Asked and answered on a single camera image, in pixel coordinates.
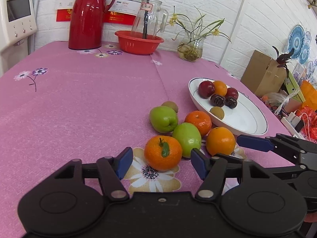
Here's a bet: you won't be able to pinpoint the smooth orange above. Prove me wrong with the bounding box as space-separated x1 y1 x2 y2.
206 127 236 156

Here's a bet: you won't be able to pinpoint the green apple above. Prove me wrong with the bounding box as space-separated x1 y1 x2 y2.
149 106 178 133
172 123 201 158

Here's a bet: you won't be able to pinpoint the mandarin without leaf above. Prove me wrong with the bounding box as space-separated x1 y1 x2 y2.
184 111 212 137

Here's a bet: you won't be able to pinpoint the mandarin with leaf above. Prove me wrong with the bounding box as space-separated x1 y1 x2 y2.
144 135 183 171

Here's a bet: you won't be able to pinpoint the dark cherry plum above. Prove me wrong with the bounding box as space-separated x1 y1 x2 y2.
210 93 226 107

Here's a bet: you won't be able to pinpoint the white power strip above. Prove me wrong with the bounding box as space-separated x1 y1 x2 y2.
281 112 305 139

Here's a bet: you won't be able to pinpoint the red plastic bag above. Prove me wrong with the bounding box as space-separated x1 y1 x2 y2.
296 106 317 143

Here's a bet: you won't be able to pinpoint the clear plastic bag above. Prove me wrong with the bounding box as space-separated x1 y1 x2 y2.
261 89 299 116

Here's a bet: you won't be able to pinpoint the brown kiwi on plate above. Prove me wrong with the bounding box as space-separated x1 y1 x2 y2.
210 106 225 120

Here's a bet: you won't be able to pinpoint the red plum right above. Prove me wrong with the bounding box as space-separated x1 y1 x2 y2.
225 87 239 100

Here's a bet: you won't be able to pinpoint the red plum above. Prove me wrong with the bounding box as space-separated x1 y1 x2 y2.
198 81 215 99
225 87 239 100

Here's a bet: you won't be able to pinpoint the orange on plate back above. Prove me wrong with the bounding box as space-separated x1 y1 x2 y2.
213 80 227 97

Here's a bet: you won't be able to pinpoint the cardboard box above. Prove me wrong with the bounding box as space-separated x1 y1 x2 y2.
241 50 287 97

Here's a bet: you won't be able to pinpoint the brown kiwi on table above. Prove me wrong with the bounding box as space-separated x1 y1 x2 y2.
162 101 179 113

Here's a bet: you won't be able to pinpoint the red plum left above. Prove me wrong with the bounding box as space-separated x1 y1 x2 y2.
198 81 215 99

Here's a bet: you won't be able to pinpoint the pink floral tablecloth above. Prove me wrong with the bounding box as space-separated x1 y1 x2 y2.
1 41 287 237

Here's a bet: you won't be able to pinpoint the dark purple plant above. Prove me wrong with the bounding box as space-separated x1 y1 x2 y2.
272 46 294 77

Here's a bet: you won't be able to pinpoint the blue decorative plates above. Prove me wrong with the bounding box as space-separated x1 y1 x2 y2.
287 24 317 80

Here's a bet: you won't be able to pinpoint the glass vase with plant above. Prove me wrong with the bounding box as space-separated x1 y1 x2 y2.
166 8 231 62

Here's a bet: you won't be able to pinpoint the red plastic basket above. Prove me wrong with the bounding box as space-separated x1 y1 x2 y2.
115 31 164 55

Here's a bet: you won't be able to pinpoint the glass pitcher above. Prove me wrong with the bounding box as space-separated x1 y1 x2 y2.
131 0 169 40

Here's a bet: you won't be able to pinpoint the red thermos jug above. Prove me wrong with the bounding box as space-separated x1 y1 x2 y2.
68 0 115 50

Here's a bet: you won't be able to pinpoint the white water dispenser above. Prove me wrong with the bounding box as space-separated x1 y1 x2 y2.
0 0 37 75

